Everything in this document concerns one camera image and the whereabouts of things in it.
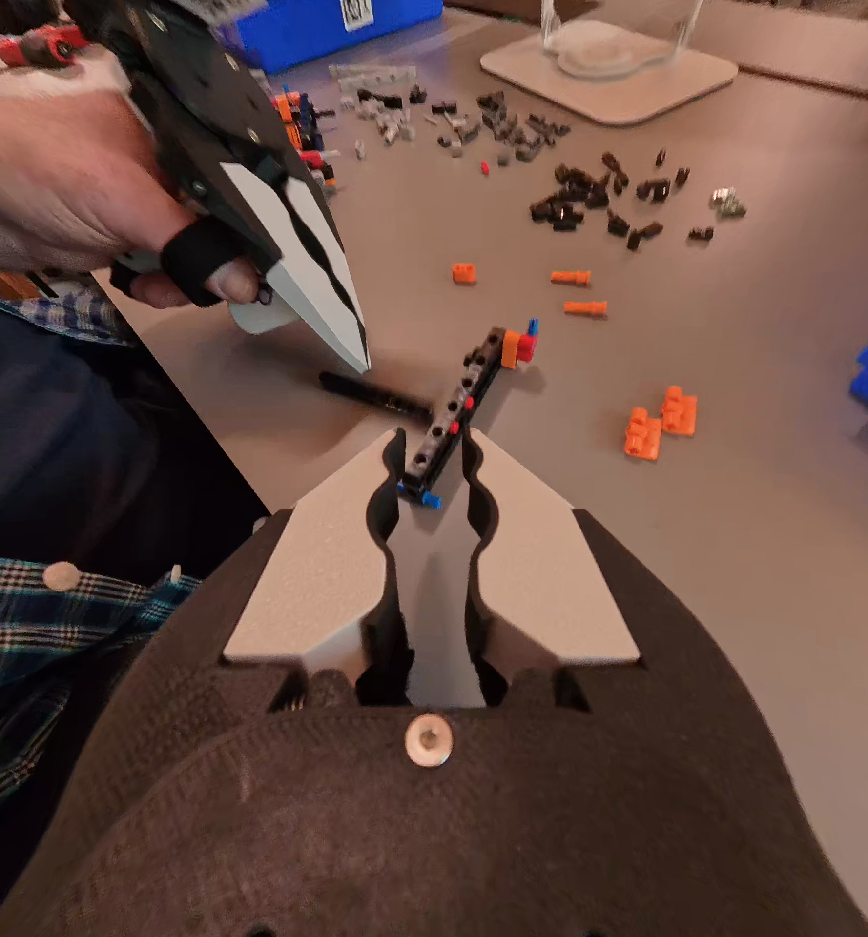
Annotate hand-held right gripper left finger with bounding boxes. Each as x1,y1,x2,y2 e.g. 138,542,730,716
222,427,415,707

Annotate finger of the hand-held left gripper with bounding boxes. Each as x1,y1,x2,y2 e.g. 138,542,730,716
218,163,372,374
282,174,371,356

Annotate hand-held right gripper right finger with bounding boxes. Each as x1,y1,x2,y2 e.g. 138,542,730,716
462,427,641,710

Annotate black lego axle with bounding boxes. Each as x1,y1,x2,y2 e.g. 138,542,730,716
319,370,436,424

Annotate black lego beam assembly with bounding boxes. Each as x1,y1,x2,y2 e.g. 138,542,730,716
396,318,541,509

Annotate orange and black lego assembly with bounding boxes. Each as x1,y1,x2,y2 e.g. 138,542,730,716
269,84,340,199

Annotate pile of light grey lego pieces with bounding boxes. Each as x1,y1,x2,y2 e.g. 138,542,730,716
339,84,429,161

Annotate red lego car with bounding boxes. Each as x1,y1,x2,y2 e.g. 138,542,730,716
0,0,89,72

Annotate long grey lego plate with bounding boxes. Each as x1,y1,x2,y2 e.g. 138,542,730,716
329,63,418,92

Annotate orange lego hinge brick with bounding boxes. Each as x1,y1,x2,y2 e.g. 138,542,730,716
660,385,699,438
623,408,663,462

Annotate pile of dark grey lego pieces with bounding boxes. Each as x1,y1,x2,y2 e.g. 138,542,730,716
431,89,573,166

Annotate pile of black lego pieces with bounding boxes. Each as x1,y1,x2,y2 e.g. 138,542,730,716
529,150,717,251

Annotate person's left hand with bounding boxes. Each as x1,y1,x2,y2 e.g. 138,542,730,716
0,90,261,310

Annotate blue bin with printed tag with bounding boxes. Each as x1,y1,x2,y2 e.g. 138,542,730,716
235,0,446,76

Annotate dark pants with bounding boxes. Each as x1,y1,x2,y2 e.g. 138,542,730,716
0,300,274,579

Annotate plaid shirt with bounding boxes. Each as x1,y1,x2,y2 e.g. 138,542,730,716
0,274,202,828

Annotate clear plastic stand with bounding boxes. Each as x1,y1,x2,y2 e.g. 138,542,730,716
540,0,706,80

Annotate white stand base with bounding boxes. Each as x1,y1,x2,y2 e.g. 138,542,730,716
479,18,740,127

